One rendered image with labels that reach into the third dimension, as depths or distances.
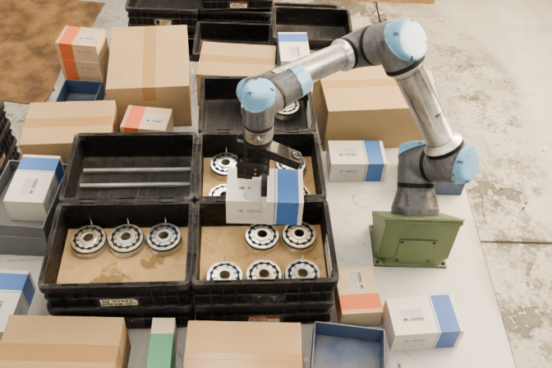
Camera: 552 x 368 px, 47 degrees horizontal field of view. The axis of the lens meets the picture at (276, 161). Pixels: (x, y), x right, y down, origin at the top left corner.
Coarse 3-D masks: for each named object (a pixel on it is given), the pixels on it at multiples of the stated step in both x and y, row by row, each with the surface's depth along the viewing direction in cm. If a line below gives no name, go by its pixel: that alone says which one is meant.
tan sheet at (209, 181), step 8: (208, 160) 213; (272, 160) 215; (208, 168) 211; (208, 176) 208; (304, 176) 210; (312, 176) 210; (208, 184) 206; (216, 184) 206; (304, 184) 207; (312, 184) 208; (208, 192) 203; (312, 192) 205
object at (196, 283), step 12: (204, 204) 187; (216, 204) 187; (324, 204) 188; (192, 252) 174; (192, 264) 171; (336, 264) 173; (192, 276) 169; (336, 276) 170; (204, 288) 168; (216, 288) 168; (228, 288) 169; (240, 288) 169
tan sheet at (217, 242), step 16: (208, 240) 190; (224, 240) 190; (240, 240) 190; (320, 240) 191; (208, 256) 185; (224, 256) 186; (240, 256) 186; (256, 256) 186; (272, 256) 186; (288, 256) 187; (304, 256) 187; (320, 256) 187; (320, 272) 183
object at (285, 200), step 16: (272, 176) 168; (288, 176) 168; (240, 192) 163; (272, 192) 163; (288, 192) 164; (240, 208) 163; (256, 208) 163; (272, 208) 163; (288, 208) 163; (288, 224) 168
